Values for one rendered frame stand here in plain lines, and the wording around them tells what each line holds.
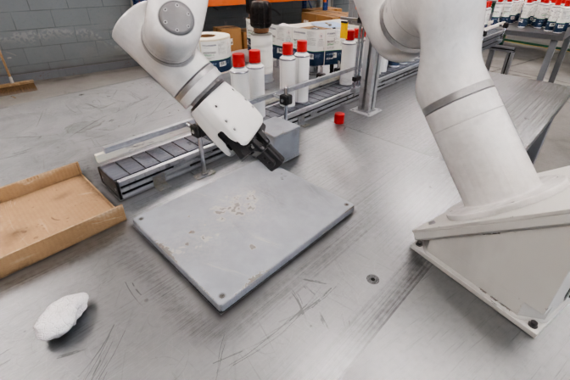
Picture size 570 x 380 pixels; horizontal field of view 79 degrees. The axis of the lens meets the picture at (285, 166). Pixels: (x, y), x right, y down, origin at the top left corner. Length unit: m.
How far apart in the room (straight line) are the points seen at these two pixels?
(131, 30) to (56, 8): 4.84
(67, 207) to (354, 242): 0.62
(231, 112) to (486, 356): 0.51
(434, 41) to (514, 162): 0.23
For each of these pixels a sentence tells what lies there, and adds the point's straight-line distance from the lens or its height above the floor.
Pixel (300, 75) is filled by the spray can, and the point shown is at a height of 0.98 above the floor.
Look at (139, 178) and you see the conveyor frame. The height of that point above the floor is 0.87.
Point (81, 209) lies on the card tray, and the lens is 0.89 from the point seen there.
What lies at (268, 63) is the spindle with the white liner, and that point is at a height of 0.96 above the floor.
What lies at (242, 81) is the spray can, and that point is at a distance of 1.00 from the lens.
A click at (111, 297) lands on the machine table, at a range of 0.67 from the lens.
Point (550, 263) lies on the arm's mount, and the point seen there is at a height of 0.96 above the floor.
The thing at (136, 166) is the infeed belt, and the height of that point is 0.88.
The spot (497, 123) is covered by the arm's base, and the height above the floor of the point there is 1.08.
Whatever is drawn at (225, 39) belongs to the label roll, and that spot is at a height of 1.02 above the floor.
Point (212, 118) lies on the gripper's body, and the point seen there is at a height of 1.09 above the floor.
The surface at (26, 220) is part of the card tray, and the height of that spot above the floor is 0.83.
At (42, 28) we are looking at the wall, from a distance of 5.43.
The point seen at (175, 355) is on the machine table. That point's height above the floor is 0.83.
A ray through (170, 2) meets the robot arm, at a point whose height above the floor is 1.26.
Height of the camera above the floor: 1.30
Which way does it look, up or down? 31 degrees down
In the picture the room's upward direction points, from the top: straight up
